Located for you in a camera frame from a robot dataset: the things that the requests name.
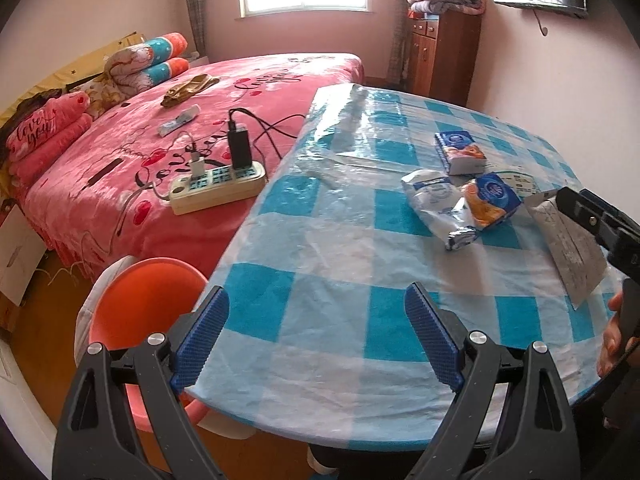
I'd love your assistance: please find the gold brown cloth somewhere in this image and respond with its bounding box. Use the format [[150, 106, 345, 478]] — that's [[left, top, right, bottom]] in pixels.
[[160, 74, 221, 108]]

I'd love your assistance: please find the dark brown cloth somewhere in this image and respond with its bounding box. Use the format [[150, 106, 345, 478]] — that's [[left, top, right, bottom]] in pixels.
[[17, 87, 66, 111]]

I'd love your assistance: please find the black charger with cable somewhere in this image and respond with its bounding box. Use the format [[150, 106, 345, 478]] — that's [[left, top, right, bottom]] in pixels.
[[229, 107, 307, 181]]

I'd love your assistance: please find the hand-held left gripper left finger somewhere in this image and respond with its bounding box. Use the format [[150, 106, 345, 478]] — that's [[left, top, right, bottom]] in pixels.
[[52, 285, 231, 480]]

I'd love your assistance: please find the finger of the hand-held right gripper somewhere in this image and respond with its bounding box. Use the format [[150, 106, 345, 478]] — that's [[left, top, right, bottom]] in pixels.
[[580, 189, 640, 231], [556, 186, 626, 251]]

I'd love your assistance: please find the white blue plastic pouch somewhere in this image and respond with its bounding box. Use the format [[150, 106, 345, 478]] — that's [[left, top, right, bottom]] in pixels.
[[401, 169, 482, 252]]

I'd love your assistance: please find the clear plastic sheet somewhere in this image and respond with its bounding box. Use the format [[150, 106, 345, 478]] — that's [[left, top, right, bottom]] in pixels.
[[295, 85, 451, 191]]

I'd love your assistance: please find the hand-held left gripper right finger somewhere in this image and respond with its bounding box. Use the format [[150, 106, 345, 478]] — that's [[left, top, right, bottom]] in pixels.
[[400, 281, 583, 480]]

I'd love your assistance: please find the white tube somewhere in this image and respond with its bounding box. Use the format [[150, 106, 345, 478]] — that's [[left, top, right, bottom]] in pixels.
[[157, 105, 202, 137]]

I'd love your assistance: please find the cream power strip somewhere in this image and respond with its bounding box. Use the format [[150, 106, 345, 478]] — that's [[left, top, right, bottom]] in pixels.
[[169, 161, 267, 217]]

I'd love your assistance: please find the yellow headboard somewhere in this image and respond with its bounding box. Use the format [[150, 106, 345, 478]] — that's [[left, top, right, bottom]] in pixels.
[[0, 32, 146, 126]]

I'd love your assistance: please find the rolled colourful quilt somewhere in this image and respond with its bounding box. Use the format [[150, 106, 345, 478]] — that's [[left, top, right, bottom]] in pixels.
[[104, 32, 191, 96]]

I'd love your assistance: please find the pink printed bed blanket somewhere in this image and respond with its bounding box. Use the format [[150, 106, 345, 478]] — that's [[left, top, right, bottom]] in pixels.
[[10, 52, 365, 286]]

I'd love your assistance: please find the yellow floral pillow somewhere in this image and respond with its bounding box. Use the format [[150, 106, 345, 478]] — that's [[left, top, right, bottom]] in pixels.
[[70, 72, 126, 116]]

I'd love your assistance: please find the white cable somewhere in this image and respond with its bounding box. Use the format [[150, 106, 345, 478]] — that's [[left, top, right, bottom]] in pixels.
[[132, 132, 201, 203]]

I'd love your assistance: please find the blue orange tissue pack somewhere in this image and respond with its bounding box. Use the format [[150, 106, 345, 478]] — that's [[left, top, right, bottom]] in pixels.
[[432, 130, 489, 177], [460, 172, 524, 232]]

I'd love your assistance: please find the white milk carton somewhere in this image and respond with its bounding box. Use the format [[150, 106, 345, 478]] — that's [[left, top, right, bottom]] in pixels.
[[500, 170, 607, 311]]

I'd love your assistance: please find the grey checked curtain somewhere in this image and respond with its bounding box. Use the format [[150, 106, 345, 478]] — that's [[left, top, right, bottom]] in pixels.
[[387, 0, 418, 86], [181, 0, 211, 63]]

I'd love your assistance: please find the person's right hand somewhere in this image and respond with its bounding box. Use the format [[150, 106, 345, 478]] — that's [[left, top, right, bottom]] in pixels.
[[597, 290, 632, 378]]

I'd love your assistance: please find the brown wooden cabinet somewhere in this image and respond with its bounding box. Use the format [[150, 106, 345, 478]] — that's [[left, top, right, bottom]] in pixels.
[[404, 7, 483, 107]]

